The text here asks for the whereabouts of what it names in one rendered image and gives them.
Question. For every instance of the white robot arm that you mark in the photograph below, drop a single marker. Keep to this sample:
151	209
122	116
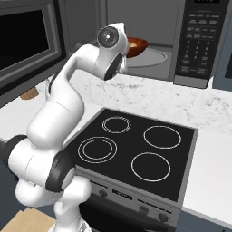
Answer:
57	114

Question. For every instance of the black oven door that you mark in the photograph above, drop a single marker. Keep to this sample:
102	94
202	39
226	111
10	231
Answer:
120	219

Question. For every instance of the grey stove knob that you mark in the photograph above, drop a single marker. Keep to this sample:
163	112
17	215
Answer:
143	210
163	217
103	193

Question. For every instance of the grey microwave oven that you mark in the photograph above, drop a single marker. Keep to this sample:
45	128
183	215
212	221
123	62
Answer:
198	36

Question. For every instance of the black hob stove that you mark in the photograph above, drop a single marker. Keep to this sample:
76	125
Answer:
136	145

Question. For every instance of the grey microwave door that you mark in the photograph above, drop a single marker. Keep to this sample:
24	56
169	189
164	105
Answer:
27	36

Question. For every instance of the microwave start button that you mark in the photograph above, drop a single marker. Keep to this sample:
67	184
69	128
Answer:
201	71

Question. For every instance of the grey microwave turntable plate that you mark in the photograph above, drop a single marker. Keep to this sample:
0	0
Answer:
151	59

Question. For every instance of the brown wooden bowl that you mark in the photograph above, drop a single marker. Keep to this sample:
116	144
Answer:
139	48

